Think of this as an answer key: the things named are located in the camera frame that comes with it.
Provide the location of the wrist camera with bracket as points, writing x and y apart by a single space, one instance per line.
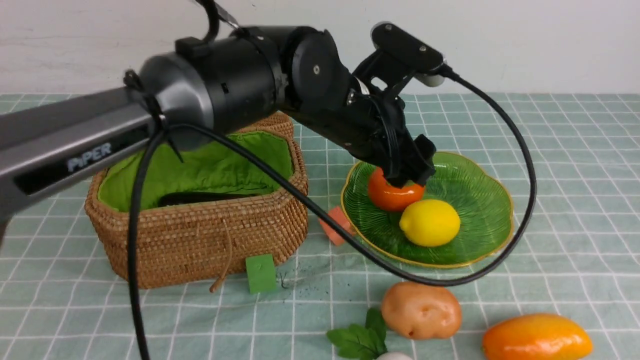
399 57

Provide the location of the green foam cube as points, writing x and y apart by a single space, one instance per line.
261 273

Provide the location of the white cucumber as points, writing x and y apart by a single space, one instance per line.
394 355

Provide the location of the dark purple eggplant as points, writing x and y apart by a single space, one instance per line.
194 197

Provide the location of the brown potato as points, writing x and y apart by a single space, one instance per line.
421 312

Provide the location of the orange persimmon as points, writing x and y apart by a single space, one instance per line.
390 198

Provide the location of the yellow lemon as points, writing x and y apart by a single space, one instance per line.
430 223

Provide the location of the orange yellow mango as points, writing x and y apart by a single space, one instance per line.
537 336

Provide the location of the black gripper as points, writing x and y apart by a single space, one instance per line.
373 130

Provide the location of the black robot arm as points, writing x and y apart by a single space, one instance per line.
225 86

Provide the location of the woven rattan basket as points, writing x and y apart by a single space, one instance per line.
200 241

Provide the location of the green leafy vegetable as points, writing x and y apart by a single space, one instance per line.
361 342

